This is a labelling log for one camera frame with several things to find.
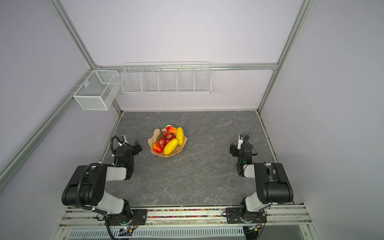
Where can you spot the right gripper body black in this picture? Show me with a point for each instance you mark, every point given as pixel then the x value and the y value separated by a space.
pixel 236 152

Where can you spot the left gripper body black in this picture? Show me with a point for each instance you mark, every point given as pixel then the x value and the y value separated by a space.
pixel 133 151

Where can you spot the red mango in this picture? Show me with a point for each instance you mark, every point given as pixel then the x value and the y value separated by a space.
pixel 157 148
pixel 171 129

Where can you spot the red lychee bunch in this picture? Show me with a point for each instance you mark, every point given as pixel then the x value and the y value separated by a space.
pixel 165 137

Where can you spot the yellow fruit front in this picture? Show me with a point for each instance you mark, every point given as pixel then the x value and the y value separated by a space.
pixel 170 147

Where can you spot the yellow fruit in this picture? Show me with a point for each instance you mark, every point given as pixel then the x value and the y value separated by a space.
pixel 170 147
pixel 180 135

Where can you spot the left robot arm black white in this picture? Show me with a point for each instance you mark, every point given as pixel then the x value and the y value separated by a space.
pixel 86 188

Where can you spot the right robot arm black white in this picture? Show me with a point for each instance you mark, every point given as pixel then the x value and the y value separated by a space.
pixel 272 186

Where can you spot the peach scalloped fruit bowl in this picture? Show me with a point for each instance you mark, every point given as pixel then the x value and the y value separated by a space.
pixel 152 140

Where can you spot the white mesh box basket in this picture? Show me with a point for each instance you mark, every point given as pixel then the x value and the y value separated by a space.
pixel 99 90

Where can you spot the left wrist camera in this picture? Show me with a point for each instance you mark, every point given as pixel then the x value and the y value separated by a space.
pixel 122 140

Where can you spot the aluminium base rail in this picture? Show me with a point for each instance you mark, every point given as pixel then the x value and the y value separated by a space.
pixel 206 216

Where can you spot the long white wire basket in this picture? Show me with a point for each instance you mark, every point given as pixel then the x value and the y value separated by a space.
pixel 167 78

